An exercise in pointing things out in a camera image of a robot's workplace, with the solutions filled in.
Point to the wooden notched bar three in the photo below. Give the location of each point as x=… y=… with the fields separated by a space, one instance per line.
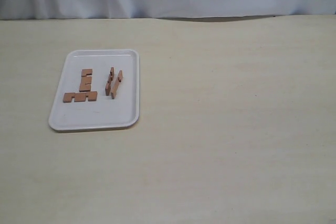
x=116 y=84

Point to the wooden notched bar four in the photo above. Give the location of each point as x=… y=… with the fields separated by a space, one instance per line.
x=109 y=82

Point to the wooden notched bar two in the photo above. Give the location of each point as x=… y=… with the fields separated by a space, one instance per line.
x=80 y=97

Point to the wooden notched bar one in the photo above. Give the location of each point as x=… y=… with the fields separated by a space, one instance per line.
x=86 y=80

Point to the white rectangular plastic tray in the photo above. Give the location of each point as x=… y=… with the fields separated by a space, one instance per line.
x=106 y=112

